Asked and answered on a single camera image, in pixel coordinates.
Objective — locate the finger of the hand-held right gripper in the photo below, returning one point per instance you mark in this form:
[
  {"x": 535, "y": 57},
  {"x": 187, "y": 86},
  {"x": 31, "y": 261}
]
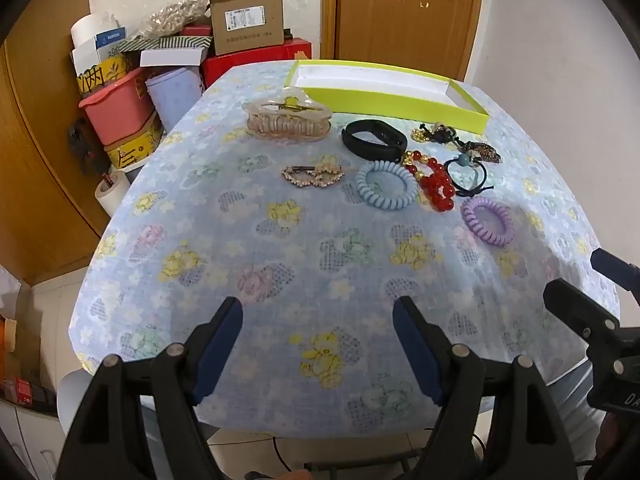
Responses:
[
  {"x": 617, "y": 272},
  {"x": 580, "y": 310}
]

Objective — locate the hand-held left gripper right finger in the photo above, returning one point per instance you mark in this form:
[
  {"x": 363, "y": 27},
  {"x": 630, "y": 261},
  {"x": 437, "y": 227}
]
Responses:
[{"x": 417, "y": 355}]

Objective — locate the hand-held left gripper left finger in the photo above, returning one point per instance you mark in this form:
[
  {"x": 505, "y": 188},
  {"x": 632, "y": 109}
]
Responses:
[{"x": 220, "y": 355}]

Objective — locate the rhinestone heart hair clip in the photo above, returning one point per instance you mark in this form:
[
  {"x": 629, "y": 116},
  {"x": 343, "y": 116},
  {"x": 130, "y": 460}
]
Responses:
[{"x": 320, "y": 177}]

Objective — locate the black wristband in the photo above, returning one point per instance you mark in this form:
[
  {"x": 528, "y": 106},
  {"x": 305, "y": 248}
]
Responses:
[{"x": 370, "y": 147}]

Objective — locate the beige hair claw clip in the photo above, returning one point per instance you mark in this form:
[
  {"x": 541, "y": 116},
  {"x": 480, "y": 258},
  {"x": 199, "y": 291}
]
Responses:
[{"x": 285, "y": 125}]

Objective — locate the yellow-green cardboard box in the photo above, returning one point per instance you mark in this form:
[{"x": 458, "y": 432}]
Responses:
[{"x": 380, "y": 102}]

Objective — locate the grey trouser leg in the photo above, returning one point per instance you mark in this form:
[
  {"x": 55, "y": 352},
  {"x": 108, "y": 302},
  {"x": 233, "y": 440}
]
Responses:
[{"x": 575, "y": 400}]

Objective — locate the white tape roll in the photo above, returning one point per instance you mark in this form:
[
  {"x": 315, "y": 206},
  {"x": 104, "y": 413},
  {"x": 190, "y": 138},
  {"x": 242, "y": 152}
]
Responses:
[{"x": 112, "y": 195}]

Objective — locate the yellow printed tin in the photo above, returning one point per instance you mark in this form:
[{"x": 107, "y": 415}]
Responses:
[
  {"x": 100, "y": 75},
  {"x": 132, "y": 147}
]

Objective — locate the dark bag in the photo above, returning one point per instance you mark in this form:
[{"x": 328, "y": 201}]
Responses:
[{"x": 80, "y": 145}]

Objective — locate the lavender plastic bin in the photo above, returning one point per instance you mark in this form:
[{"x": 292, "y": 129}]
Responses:
[{"x": 172, "y": 97}]

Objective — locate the pink plastic bin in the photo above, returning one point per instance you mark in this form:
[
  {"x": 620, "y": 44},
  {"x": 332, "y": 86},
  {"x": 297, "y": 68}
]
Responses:
[{"x": 120, "y": 110}]

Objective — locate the wooden wardrobe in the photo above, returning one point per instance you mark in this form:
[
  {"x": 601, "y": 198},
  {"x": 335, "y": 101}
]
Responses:
[{"x": 40, "y": 160}]

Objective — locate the large red gift box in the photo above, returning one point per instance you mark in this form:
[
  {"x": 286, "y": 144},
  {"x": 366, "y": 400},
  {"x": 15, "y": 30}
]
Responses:
[{"x": 250, "y": 62}]

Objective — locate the flat white box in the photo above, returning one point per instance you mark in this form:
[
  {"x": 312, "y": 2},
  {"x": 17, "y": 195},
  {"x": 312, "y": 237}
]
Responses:
[{"x": 172, "y": 56}]

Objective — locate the green striped box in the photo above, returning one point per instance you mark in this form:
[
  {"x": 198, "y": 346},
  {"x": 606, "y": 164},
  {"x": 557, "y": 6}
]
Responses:
[{"x": 190, "y": 41}]

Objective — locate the small red box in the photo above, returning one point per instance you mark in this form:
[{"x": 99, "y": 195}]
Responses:
[{"x": 197, "y": 30}]

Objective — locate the white box blue label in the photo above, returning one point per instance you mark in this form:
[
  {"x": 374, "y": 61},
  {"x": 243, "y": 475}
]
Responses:
[{"x": 110, "y": 42}]

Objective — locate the brown cardboard box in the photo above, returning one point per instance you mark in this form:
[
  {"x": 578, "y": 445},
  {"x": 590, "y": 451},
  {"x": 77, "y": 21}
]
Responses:
[{"x": 245, "y": 20}]

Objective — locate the wooden door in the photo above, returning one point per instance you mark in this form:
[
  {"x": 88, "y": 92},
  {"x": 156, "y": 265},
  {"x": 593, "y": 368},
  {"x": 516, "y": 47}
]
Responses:
[{"x": 400, "y": 10}]

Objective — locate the clear bag of nuts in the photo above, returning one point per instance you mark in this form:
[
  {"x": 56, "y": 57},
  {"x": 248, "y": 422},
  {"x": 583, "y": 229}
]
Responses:
[{"x": 170, "y": 17}]

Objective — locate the white paper roll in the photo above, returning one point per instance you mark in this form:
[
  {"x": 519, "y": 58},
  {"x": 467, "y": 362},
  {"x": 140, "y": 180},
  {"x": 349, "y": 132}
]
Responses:
[{"x": 90, "y": 27}]

